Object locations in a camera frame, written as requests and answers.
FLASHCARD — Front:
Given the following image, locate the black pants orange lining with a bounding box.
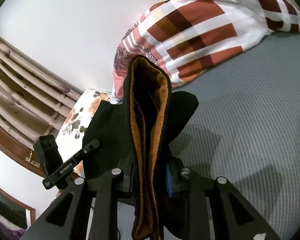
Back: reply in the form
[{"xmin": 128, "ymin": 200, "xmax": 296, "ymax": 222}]
[{"xmin": 82, "ymin": 56, "xmax": 199, "ymax": 239}]

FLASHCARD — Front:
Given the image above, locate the white floral pillow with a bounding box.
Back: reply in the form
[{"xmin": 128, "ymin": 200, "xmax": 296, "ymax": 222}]
[{"xmin": 56, "ymin": 89, "xmax": 110, "ymax": 161}]

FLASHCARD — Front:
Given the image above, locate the purple cloth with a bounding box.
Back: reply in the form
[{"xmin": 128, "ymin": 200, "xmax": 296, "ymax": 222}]
[{"xmin": 0, "ymin": 221, "xmax": 26, "ymax": 240}]

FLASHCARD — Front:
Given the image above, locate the beige pleated curtain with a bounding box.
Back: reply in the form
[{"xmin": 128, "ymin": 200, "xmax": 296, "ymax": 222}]
[{"xmin": 0, "ymin": 39, "xmax": 80, "ymax": 148}]

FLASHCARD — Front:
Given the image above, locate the grey textured bed mattress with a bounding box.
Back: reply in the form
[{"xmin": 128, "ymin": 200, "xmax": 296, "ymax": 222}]
[{"xmin": 171, "ymin": 33, "xmax": 300, "ymax": 239}]

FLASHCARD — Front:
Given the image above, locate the white brown checked blanket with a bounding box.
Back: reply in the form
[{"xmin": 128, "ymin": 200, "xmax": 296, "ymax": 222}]
[{"xmin": 110, "ymin": 0, "xmax": 300, "ymax": 103}]

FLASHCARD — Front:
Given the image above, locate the brown wooden window frame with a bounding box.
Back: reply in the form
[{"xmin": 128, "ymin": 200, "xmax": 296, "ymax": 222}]
[{"xmin": 0, "ymin": 127, "xmax": 45, "ymax": 178}]

